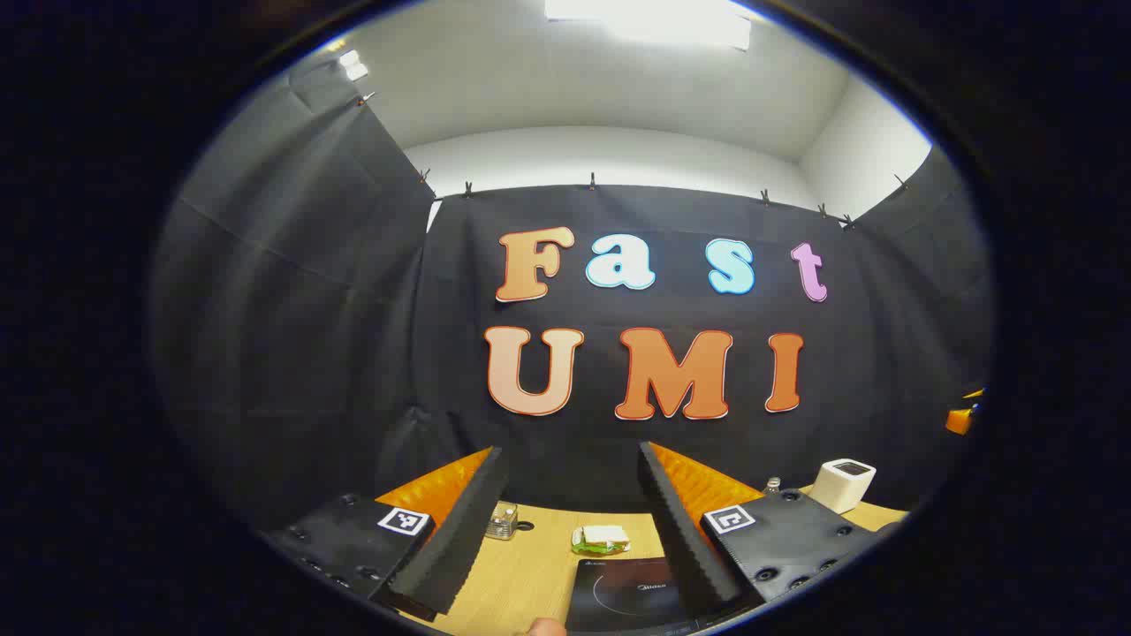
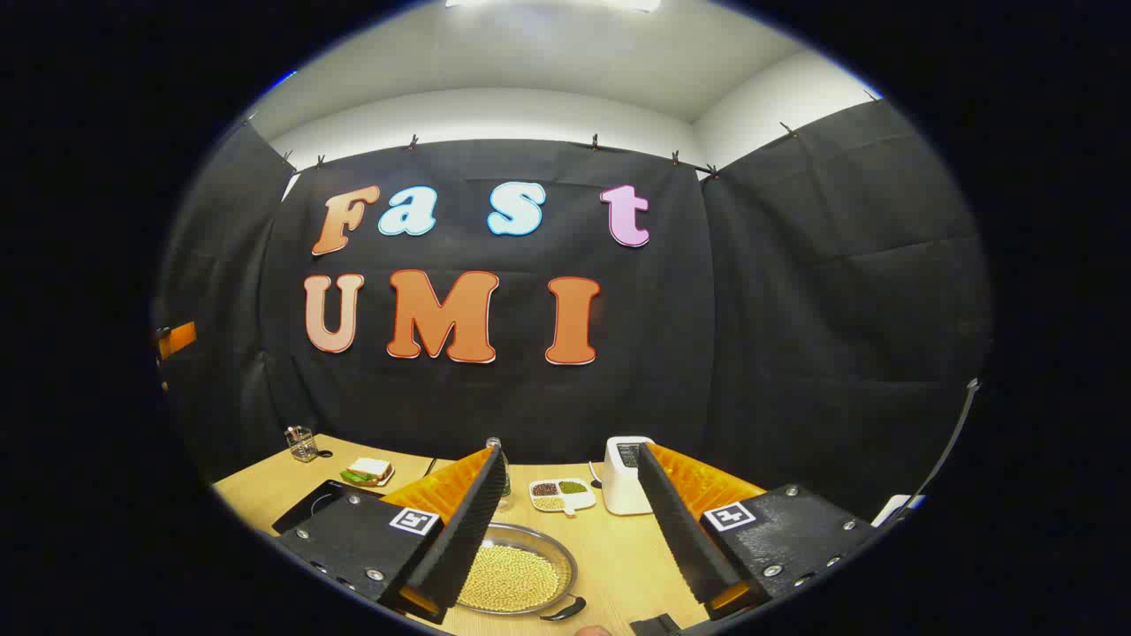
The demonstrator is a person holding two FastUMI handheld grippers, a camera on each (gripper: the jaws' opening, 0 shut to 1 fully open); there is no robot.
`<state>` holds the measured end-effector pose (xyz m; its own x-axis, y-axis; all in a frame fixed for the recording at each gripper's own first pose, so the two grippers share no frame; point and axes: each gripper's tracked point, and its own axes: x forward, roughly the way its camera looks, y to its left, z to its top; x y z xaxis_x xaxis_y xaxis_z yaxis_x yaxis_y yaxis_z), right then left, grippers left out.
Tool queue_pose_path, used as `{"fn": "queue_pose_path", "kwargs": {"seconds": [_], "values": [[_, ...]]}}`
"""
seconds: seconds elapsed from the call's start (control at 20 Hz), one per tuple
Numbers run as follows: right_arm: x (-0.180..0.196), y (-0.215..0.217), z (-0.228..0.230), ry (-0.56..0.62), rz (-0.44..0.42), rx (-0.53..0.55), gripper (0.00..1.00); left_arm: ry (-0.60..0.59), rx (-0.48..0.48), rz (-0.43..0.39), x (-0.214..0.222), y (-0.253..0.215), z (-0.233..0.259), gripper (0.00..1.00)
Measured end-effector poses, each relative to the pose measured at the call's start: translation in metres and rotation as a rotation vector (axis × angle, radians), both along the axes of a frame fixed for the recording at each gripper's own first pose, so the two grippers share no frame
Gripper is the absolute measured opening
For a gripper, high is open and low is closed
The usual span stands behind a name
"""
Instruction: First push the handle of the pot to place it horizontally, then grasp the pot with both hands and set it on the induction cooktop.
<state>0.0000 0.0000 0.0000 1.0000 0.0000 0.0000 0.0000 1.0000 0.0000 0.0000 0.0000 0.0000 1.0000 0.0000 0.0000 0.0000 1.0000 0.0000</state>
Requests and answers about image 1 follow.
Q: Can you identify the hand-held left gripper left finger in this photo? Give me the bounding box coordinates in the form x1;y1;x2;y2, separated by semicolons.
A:
261;446;512;624

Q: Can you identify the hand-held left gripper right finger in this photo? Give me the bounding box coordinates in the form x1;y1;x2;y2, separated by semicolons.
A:
638;442;904;624

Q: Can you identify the black induction cooktop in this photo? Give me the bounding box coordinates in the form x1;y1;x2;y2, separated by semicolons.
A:
565;556;708;633

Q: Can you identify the sandwich with lettuce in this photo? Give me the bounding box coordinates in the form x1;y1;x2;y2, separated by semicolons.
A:
572;525;631;556

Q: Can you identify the white box appliance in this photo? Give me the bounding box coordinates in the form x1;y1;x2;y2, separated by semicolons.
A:
809;458;877;515

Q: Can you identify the black backdrop cloth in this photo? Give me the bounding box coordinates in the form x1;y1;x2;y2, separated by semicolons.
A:
150;53;995;566

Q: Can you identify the row of cloth clips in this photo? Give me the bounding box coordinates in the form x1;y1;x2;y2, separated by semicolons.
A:
356;91;909;232

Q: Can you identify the large ceiling light panel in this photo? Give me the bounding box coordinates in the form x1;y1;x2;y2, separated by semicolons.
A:
545;0;752;50

